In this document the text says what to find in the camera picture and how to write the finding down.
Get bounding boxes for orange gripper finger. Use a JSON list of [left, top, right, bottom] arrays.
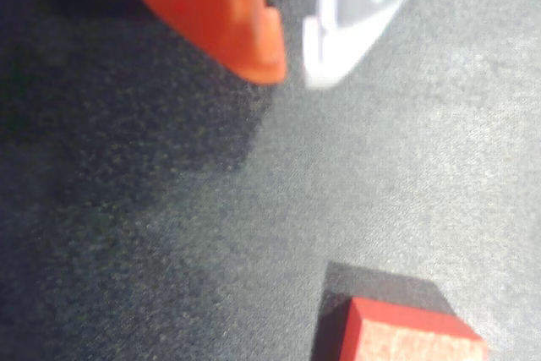
[[117, 0, 289, 85]]

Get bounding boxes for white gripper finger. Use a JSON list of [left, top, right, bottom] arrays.
[[302, 0, 439, 90]]

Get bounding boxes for red wooden cube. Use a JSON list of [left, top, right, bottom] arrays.
[[337, 295, 489, 361]]

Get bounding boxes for dark grey desk mat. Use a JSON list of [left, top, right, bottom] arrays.
[[0, 0, 541, 361]]

